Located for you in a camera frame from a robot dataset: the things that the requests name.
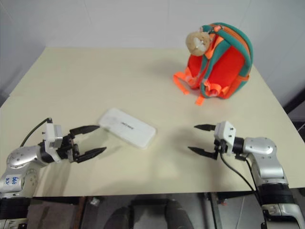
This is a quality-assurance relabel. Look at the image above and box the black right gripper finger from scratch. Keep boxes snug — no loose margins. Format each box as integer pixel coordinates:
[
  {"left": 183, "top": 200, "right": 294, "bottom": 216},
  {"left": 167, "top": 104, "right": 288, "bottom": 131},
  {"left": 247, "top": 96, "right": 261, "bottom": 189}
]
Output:
[
  {"left": 187, "top": 146, "right": 219, "bottom": 160},
  {"left": 193, "top": 124, "right": 218, "bottom": 133}
]

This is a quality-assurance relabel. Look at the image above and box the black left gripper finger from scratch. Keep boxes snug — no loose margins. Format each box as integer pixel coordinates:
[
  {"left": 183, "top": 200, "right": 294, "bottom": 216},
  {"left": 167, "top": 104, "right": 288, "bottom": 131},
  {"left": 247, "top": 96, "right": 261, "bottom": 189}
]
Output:
[
  {"left": 70, "top": 124, "right": 101, "bottom": 136},
  {"left": 77, "top": 147, "right": 107, "bottom": 164}
]

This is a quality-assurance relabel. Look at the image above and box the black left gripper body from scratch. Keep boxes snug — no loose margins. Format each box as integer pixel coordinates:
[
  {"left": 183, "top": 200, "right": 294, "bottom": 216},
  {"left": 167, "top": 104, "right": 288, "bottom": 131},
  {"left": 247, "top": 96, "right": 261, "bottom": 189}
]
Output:
[{"left": 57, "top": 134, "right": 81, "bottom": 164}]

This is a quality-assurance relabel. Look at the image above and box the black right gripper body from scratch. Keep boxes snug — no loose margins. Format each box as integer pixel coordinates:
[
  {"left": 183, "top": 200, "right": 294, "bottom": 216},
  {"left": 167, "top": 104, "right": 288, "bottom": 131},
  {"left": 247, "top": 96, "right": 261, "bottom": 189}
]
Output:
[{"left": 213, "top": 139, "right": 227, "bottom": 160}]

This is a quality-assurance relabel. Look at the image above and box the white rectangular pouch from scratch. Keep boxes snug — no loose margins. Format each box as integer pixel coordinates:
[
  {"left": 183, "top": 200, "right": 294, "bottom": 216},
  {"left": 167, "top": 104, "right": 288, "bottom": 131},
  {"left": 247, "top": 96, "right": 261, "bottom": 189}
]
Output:
[{"left": 97, "top": 107, "right": 158, "bottom": 150}]

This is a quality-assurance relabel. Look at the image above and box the orange and green backpack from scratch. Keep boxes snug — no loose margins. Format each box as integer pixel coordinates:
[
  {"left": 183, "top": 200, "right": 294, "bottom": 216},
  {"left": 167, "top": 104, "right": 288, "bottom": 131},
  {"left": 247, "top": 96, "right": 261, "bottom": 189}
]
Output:
[{"left": 173, "top": 22, "right": 254, "bottom": 106}]

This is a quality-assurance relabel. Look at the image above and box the metal table leg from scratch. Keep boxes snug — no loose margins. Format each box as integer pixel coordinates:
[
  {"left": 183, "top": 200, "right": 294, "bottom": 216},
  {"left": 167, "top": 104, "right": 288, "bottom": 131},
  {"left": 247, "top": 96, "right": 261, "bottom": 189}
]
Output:
[{"left": 202, "top": 192, "right": 226, "bottom": 229}]

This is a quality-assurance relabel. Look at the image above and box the brown cardboard box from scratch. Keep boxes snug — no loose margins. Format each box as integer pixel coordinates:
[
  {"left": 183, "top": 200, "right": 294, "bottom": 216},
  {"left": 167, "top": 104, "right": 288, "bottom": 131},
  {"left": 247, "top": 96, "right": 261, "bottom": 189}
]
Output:
[{"left": 27, "top": 204, "right": 81, "bottom": 229}]

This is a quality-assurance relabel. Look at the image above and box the beige plush toy pendant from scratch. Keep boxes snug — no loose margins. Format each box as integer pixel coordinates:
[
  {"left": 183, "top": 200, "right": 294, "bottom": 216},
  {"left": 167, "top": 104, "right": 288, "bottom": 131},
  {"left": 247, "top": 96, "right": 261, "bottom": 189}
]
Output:
[{"left": 185, "top": 31, "right": 214, "bottom": 56}]

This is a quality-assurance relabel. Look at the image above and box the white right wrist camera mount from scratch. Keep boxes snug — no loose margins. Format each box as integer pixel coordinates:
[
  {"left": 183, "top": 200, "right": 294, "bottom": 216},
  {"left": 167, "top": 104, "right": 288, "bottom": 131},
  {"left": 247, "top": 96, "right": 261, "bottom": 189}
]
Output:
[{"left": 213, "top": 121, "right": 237, "bottom": 156}]

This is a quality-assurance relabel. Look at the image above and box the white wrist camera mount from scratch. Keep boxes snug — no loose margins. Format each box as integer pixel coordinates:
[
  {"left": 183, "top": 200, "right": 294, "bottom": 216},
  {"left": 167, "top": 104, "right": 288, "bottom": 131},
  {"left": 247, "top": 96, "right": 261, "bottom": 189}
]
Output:
[
  {"left": 213, "top": 121, "right": 237, "bottom": 156},
  {"left": 43, "top": 122, "right": 64, "bottom": 163}
]

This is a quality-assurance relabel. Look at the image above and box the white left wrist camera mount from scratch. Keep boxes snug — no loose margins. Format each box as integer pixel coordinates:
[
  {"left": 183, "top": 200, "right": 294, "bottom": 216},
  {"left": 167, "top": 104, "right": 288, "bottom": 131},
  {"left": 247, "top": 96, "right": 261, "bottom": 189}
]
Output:
[{"left": 43, "top": 122, "right": 64, "bottom": 163}]

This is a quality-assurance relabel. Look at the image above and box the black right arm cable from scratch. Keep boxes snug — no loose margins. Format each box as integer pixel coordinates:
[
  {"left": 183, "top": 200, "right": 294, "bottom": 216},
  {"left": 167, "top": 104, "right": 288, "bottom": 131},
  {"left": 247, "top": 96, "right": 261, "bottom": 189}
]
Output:
[{"left": 220, "top": 142, "right": 265, "bottom": 206}]

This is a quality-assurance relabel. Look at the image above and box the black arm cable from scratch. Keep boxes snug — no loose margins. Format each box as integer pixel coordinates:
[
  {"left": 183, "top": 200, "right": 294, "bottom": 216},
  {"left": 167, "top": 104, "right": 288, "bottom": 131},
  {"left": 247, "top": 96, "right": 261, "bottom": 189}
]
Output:
[
  {"left": 20, "top": 117, "right": 52, "bottom": 147},
  {"left": 220, "top": 142, "right": 265, "bottom": 206}
]

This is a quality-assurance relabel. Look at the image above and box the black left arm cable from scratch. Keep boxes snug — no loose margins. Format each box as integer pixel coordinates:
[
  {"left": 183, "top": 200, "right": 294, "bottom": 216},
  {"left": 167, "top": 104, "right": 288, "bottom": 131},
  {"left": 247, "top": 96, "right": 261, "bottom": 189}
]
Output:
[{"left": 20, "top": 117, "right": 52, "bottom": 147}]

